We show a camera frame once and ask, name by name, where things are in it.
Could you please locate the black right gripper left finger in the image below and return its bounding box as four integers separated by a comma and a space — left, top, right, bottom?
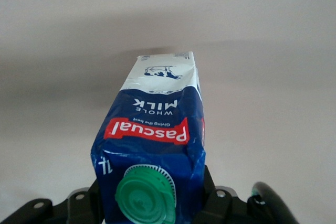
0, 179, 106, 224

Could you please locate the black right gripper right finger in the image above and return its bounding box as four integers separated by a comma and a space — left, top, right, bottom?
193, 165, 253, 224

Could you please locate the blue white milk carton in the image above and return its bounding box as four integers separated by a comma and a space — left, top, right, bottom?
90, 51, 207, 224

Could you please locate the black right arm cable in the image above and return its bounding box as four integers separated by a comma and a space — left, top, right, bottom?
248, 181, 300, 224

